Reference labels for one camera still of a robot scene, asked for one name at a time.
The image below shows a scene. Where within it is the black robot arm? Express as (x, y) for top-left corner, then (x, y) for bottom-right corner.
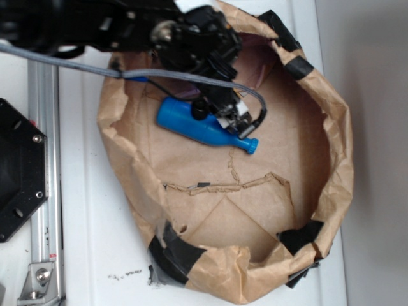
(1, 1), (242, 82)

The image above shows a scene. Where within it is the grey braided cable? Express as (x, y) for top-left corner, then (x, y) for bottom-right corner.
(0, 43), (268, 140)

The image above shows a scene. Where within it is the brown paper bag bin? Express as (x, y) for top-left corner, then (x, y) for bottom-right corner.
(97, 3), (354, 305)

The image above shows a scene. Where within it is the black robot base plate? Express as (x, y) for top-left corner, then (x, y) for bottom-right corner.
(1, 99), (47, 243)

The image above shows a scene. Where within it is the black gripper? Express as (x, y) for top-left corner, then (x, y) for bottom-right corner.
(150, 6), (252, 134)

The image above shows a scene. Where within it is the metal corner bracket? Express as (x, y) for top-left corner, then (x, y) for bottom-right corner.
(17, 262), (58, 305)

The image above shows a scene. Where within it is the blue plastic bottle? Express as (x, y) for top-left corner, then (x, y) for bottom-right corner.
(156, 97), (259, 154)

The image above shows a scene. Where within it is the aluminium extrusion rail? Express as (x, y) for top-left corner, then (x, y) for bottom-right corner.
(18, 61), (66, 305)

